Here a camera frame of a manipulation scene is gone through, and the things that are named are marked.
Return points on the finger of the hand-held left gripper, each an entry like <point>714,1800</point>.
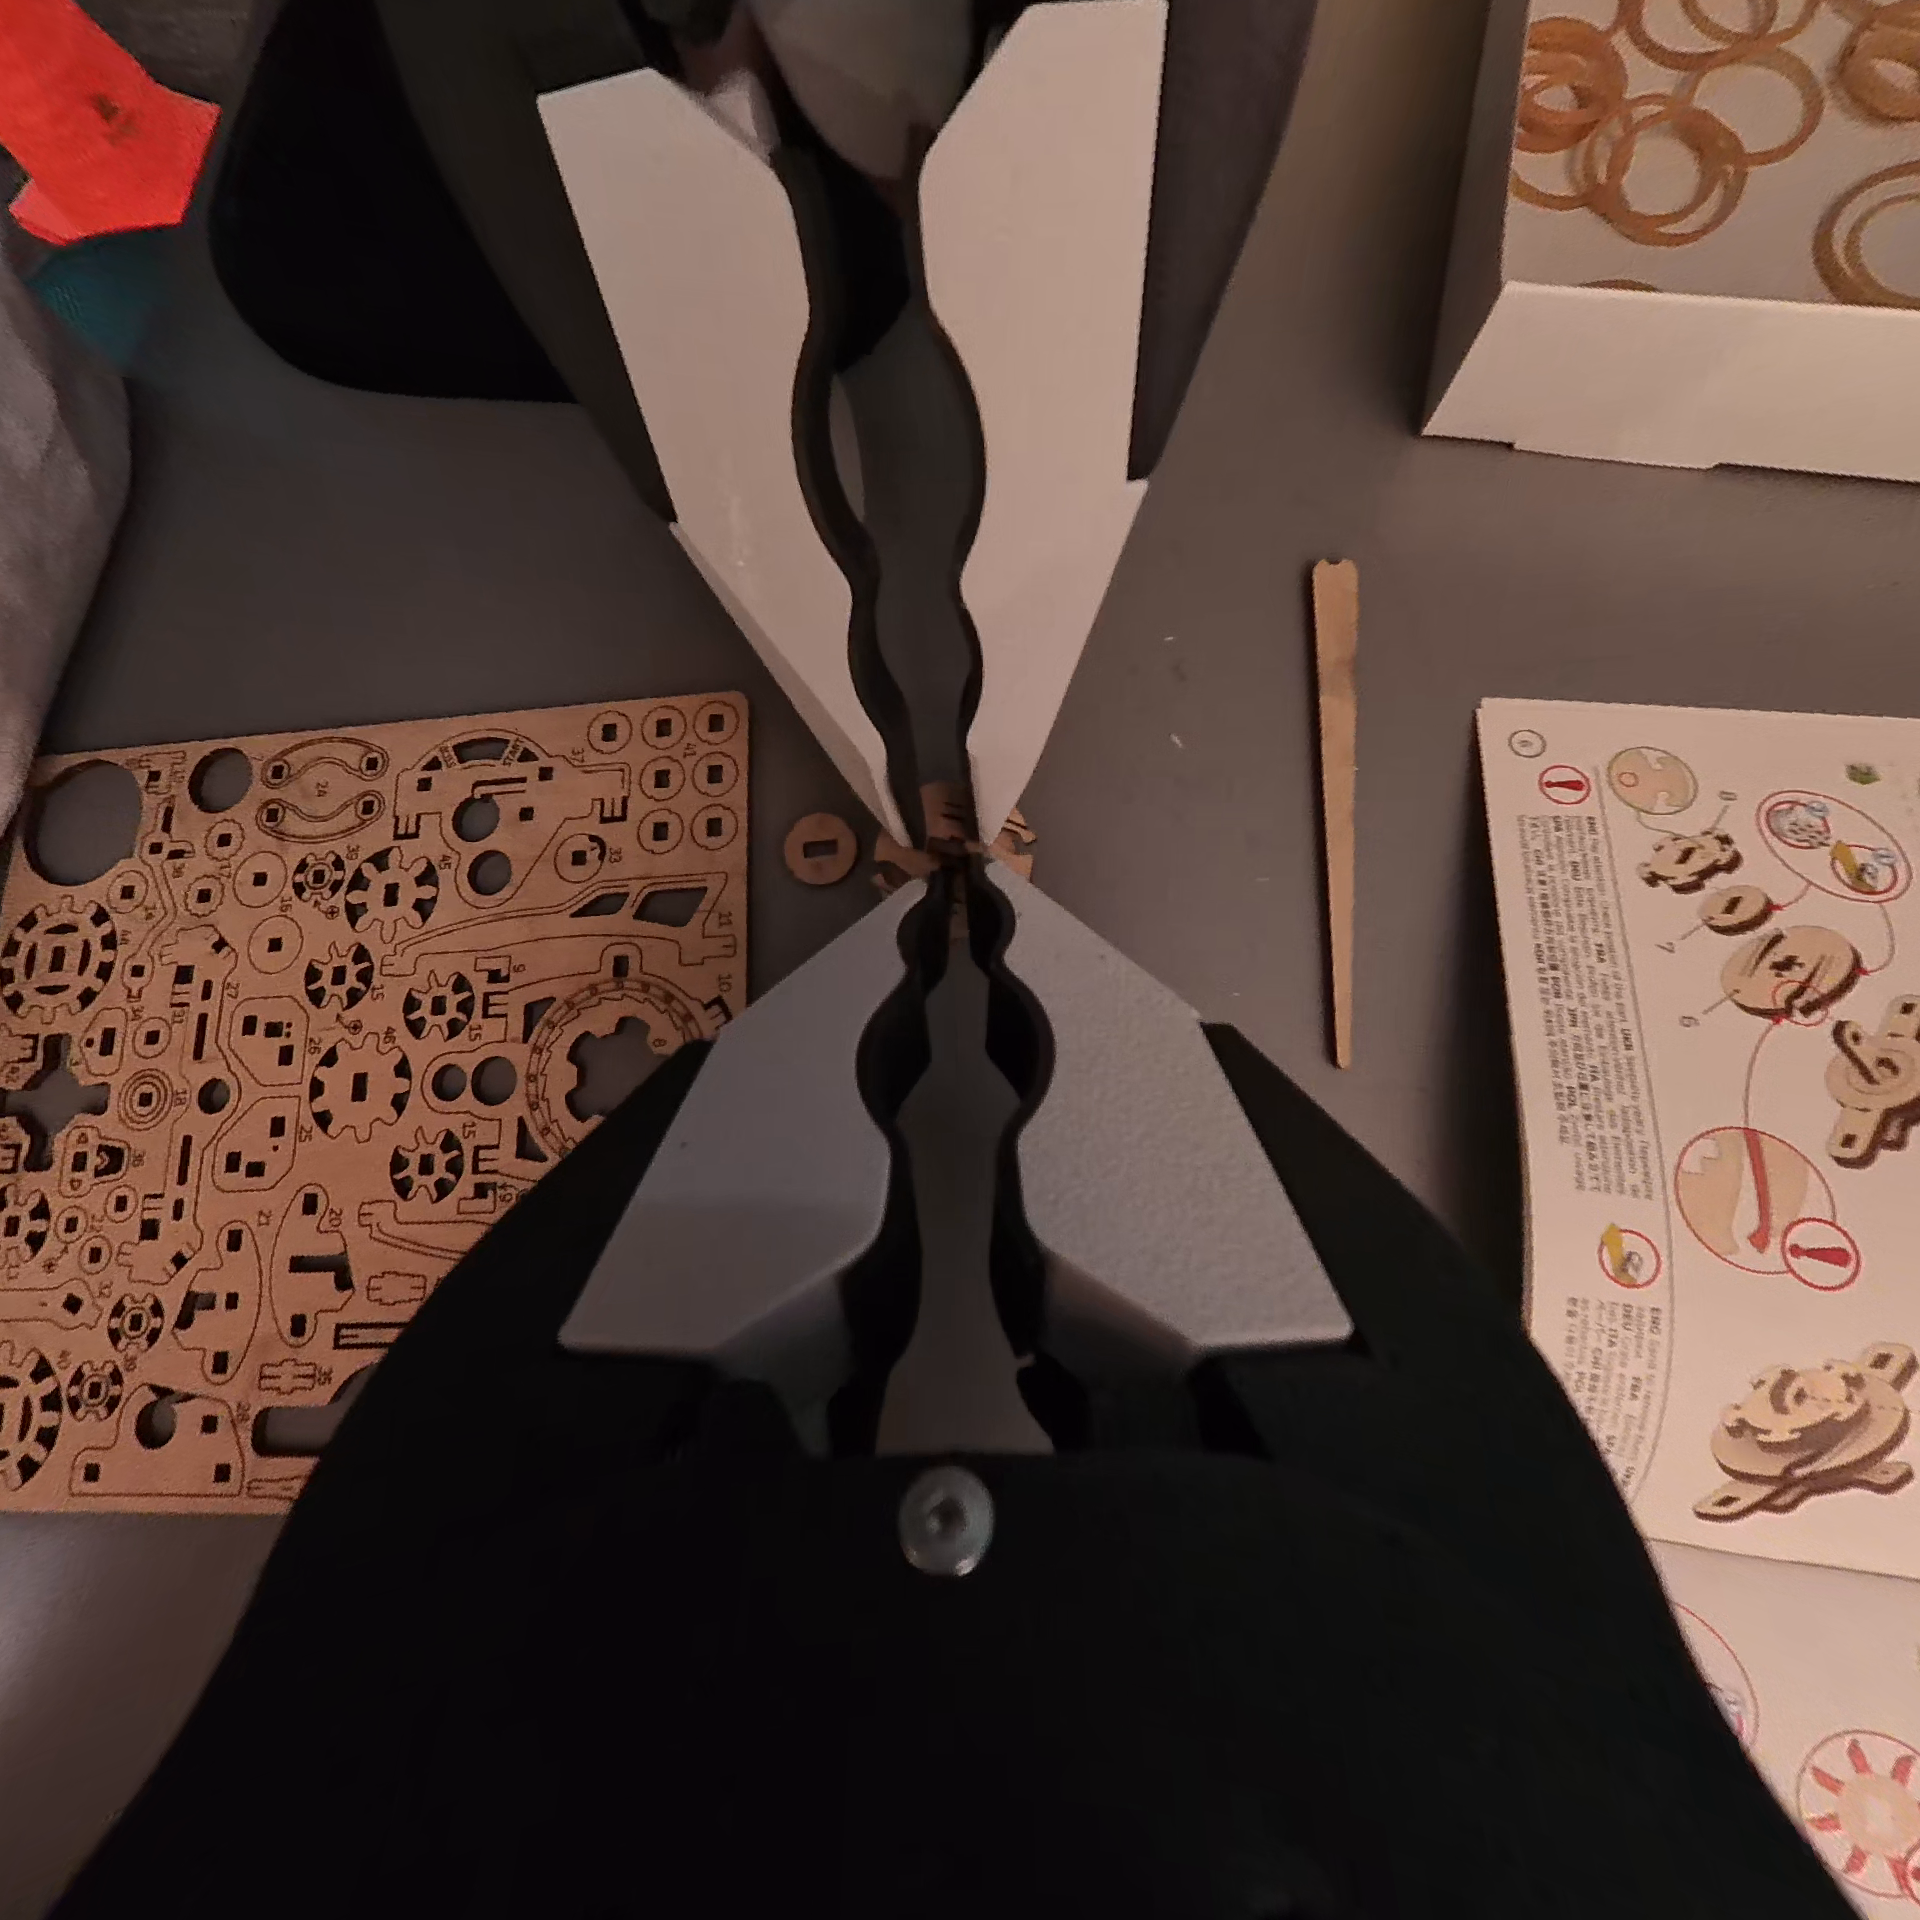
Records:
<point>675,300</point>
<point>1066,300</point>

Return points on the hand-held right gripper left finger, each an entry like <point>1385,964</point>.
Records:
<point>721,1202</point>

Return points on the thin wooden stick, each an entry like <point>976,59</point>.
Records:
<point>1336,751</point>

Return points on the laser-cut wooden parts sheet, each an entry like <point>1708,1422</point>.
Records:
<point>661,974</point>

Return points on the grey fleece cloth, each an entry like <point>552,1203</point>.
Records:
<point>52,495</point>

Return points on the red cloth strip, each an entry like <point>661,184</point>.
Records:
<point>106,136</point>

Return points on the small round wooden disc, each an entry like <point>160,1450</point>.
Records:
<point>800,848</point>

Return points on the white cardboard box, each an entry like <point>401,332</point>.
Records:
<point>1651,376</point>

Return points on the illustrated instruction booklet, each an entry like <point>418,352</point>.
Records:
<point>1651,1277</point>

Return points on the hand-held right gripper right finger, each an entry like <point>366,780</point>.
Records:
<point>1170,1186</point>

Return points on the pile of tan rubber bands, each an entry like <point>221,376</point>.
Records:
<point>1545,90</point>

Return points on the wooden model assembly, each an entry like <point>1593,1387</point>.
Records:
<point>1009,848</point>

